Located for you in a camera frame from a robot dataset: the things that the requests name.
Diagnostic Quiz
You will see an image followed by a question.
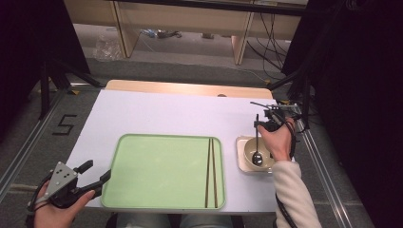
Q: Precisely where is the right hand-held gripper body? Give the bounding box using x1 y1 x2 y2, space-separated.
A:
262 103 302 132

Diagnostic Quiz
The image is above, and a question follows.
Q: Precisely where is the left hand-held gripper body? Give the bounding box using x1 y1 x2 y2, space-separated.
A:
35 161 84 209

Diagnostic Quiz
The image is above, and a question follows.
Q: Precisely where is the cream round bowl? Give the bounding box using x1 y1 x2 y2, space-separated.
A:
242 136 276 172

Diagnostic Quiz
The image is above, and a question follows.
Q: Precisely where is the metal spoon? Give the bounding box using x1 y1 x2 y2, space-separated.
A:
251 126 264 167

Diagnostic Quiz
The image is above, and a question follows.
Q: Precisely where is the cream square plate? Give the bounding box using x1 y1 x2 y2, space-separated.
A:
236 136 276 175

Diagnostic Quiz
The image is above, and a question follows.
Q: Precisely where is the light green tray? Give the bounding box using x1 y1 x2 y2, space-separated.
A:
100 133 226 211

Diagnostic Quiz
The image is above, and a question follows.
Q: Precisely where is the person's right hand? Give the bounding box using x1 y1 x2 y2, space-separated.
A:
257 117 297 163

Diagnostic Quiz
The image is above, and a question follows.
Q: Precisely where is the person's left hand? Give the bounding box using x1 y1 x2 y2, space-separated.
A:
33 189 96 228

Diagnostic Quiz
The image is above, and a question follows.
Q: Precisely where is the black tripod stand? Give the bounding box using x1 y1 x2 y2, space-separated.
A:
37 58 104 121
267 69 313 130

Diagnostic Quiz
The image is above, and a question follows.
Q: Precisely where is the person's left leg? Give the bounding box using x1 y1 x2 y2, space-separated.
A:
115 212 172 228

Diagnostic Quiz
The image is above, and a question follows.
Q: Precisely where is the person's leg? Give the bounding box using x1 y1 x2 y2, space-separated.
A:
180 213 234 228
115 212 172 228

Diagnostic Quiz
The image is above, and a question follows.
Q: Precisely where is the black curtain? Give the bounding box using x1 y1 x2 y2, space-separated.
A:
0 0 91 141
281 0 403 228

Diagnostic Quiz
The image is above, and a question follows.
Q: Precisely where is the person's right leg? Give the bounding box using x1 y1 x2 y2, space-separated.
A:
180 213 234 228

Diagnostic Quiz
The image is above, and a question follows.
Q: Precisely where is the clear plastic bag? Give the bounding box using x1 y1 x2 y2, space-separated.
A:
93 32 123 61

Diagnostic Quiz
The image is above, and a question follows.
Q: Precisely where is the blue and black floor clutter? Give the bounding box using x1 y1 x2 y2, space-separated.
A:
139 28 183 40

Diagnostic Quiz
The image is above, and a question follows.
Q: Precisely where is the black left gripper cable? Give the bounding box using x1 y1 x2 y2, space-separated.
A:
27 172 53 226

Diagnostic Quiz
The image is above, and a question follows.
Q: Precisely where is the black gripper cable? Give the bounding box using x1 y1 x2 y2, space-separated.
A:
27 172 53 226
275 117 298 228

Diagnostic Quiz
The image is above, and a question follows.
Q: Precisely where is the metal floor rail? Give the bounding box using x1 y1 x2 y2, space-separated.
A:
291 101 355 228
0 89 69 198

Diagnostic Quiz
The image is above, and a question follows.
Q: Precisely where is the bundle of black cables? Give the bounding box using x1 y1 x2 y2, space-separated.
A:
246 12 286 72

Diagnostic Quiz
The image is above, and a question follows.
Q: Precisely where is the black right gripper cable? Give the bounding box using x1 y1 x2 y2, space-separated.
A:
275 117 298 228

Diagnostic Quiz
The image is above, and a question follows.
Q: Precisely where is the light wooden desk frame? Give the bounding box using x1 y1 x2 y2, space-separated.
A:
63 0 302 66

